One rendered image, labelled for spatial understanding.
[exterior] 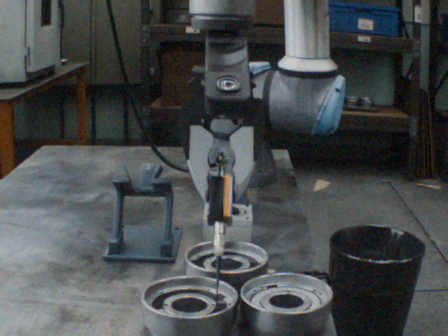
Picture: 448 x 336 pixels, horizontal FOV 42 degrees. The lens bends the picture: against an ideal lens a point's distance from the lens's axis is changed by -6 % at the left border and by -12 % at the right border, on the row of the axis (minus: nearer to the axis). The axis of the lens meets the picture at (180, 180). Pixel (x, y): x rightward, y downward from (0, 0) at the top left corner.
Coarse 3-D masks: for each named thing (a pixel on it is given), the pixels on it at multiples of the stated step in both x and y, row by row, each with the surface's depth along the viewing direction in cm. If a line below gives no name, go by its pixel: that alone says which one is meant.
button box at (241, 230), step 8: (232, 208) 94; (240, 208) 95; (248, 208) 95; (240, 216) 92; (248, 216) 92; (232, 224) 91; (240, 224) 90; (248, 224) 90; (208, 232) 91; (232, 232) 91; (240, 232) 91; (248, 232) 91; (208, 240) 92; (240, 240) 91; (248, 240) 91
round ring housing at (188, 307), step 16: (160, 288) 72; (176, 288) 72; (192, 288) 72; (208, 288) 72; (224, 288) 71; (144, 304) 66; (176, 304) 70; (192, 304) 71; (208, 304) 68; (144, 320) 67; (160, 320) 64; (176, 320) 63; (192, 320) 63; (208, 320) 64; (224, 320) 65
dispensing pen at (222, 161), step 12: (216, 180) 72; (216, 192) 72; (216, 204) 71; (216, 216) 71; (216, 228) 72; (216, 240) 71; (216, 252) 71; (216, 264) 71; (216, 276) 70; (216, 288) 70
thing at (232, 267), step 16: (224, 240) 84; (192, 256) 82; (224, 256) 82; (256, 256) 81; (192, 272) 76; (208, 272) 75; (224, 272) 74; (240, 272) 74; (256, 272) 75; (240, 288) 75
